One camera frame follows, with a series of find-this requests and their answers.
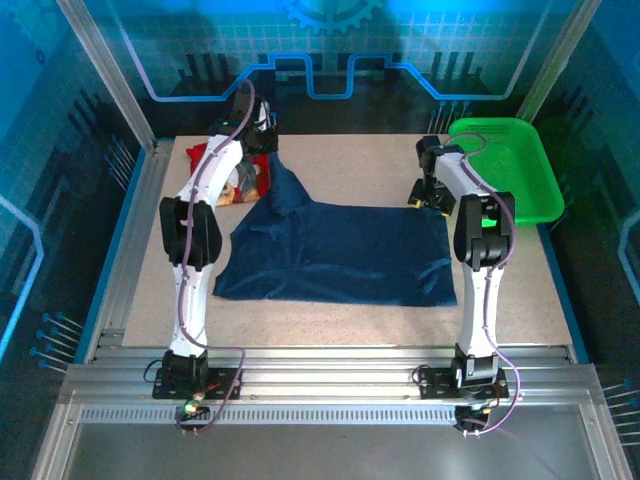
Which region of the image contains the navy blue t-shirt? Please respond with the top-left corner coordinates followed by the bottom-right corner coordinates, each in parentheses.
top-left (212, 148), bottom-right (459, 309)

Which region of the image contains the green plastic basket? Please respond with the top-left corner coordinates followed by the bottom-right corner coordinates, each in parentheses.
top-left (447, 117), bottom-right (566, 229)

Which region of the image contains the red t-shirt with bear print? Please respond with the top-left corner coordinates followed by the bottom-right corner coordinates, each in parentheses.
top-left (185, 142), bottom-right (272, 207)

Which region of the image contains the blue table edge strip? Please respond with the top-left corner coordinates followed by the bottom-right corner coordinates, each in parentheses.
top-left (534, 222), bottom-right (592, 365)
top-left (73, 147), bottom-right (151, 364)

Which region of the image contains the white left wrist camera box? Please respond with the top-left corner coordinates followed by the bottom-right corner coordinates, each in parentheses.
top-left (254, 101), bottom-right (274, 132)

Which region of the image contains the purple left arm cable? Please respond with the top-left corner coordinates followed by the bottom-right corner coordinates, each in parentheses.
top-left (173, 78), bottom-right (257, 437)

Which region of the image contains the aluminium side rail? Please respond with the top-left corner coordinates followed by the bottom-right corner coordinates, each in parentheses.
top-left (84, 140), bottom-right (175, 364)

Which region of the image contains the aluminium frame post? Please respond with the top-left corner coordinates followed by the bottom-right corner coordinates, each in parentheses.
top-left (55, 0), bottom-right (160, 151)
top-left (507, 0), bottom-right (604, 149)

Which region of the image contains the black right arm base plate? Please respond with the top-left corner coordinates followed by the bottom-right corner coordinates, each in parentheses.
top-left (417, 367), bottom-right (510, 401)

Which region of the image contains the aluminium frame rail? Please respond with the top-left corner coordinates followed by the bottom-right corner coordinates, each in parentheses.
top-left (62, 344), bottom-right (609, 406)

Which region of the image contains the slotted grey cable duct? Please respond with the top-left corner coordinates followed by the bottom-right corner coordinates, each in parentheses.
top-left (77, 403), bottom-right (589, 427)

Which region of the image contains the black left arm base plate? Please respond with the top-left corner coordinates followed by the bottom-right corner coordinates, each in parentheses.
top-left (151, 367), bottom-right (242, 401)

